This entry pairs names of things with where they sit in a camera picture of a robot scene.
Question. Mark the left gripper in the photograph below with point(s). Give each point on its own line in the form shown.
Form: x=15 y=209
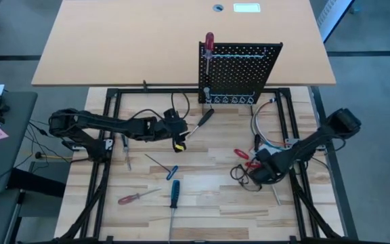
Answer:
x=166 y=130

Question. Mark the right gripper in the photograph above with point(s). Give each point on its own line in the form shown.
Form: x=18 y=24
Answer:
x=276 y=161

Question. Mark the clear safety glasses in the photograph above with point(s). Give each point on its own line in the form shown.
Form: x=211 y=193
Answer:
x=249 y=179

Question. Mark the small red tool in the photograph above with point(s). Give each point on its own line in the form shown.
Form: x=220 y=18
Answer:
x=241 y=154
x=250 y=165

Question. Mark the large black blue screwdriver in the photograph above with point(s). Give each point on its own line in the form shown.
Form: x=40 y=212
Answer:
x=175 y=193

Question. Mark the slim red screwdriver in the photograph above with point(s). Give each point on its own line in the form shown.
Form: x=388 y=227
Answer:
x=127 y=199

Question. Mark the thick red clear screwdriver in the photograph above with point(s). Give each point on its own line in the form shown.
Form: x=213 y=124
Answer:
x=209 y=42

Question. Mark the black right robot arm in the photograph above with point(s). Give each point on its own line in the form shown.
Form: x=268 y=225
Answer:
x=317 y=139

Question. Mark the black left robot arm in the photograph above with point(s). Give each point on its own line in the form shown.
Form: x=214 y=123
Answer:
x=113 y=123

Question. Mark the small black clamp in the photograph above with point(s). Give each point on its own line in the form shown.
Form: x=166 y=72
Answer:
x=145 y=85

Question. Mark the black metal pegboard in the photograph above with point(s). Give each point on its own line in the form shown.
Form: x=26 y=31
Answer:
x=245 y=74

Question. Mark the beige desk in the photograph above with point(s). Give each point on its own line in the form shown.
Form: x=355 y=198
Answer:
x=130 y=44

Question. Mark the white desk plate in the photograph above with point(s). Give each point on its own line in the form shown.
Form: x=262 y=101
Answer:
x=246 y=7

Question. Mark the white blue panel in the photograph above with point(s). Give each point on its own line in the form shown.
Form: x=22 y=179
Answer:
x=334 y=17

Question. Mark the grey side table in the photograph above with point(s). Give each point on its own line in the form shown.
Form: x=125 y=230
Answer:
x=2 y=159

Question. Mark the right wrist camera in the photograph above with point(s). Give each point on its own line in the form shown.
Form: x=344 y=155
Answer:
x=264 y=156

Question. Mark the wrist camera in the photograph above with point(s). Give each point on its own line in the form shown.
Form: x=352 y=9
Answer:
x=171 y=114
x=264 y=156

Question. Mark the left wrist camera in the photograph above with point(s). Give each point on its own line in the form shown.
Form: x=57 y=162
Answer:
x=171 y=114

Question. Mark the black aluminium frame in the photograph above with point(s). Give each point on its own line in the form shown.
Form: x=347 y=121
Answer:
x=154 y=90

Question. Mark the long pegboard hook rail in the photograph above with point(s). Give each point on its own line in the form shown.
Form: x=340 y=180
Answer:
x=239 y=55

